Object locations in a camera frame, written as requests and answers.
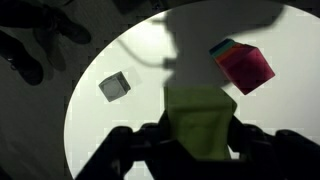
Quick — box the orange cube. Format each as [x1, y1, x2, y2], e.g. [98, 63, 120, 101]
[214, 43, 245, 62]

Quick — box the black shoe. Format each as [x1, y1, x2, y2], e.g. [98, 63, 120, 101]
[0, 31, 44, 86]
[44, 6, 92, 44]

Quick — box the green cube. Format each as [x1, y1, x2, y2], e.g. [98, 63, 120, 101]
[211, 40, 236, 57]

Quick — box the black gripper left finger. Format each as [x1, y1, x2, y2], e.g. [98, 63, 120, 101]
[75, 111, 195, 180]

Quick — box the round white table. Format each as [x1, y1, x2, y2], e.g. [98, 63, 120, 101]
[64, 0, 320, 176]

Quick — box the magenta cube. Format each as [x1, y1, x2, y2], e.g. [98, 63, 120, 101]
[216, 44, 275, 95]

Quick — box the grey cube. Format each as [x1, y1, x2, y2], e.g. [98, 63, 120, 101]
[99, 71, 131, 102]

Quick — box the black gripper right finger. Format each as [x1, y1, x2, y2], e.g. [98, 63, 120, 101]
[227, 116, 320, 180]

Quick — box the blue cube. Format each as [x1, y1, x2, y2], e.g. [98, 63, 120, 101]
[209, 38, 233, 54]

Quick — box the yellow-green cube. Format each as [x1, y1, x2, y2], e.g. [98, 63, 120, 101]
[164, 86, 237, 160]

